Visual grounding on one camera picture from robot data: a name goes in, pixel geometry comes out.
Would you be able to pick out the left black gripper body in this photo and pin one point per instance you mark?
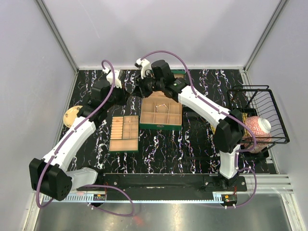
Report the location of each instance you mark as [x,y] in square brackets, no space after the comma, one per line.
[118,96]

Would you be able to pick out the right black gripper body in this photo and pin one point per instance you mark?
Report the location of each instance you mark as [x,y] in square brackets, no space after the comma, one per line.
[146,86]

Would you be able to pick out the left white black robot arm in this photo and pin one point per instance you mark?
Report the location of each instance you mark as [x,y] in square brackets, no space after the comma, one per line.
[50,175]

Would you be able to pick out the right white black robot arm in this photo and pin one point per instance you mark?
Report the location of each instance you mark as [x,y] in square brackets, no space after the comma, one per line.
[229,127]

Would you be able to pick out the green jewelry box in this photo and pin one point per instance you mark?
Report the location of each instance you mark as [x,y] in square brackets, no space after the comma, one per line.
[160,112]

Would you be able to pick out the beige jewelry tray insert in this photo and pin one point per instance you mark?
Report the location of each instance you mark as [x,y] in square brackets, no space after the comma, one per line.
[124,136]

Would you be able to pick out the woven bamboo tray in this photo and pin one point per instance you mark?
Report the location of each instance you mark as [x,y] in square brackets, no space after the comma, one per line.
[213,129]

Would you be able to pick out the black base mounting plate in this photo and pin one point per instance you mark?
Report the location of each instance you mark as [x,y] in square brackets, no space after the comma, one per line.
[207,182]

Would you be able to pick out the red patterned ceramic bowl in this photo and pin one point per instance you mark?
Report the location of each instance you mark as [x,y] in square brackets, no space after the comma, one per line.
[261,129]

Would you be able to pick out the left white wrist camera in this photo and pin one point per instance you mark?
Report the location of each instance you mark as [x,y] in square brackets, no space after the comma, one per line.
[115,78]

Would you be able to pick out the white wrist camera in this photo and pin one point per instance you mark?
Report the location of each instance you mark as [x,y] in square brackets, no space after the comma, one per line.
[144,66]
[115,78]

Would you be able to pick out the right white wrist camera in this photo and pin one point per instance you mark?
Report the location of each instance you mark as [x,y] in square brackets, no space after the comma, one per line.
[144,66]

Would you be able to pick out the black wire dish rack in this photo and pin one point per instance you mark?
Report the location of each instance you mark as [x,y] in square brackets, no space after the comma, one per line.
[258,100]

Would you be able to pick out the aluminium rail front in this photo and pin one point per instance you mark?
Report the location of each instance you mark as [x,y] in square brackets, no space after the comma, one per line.
[261,184]

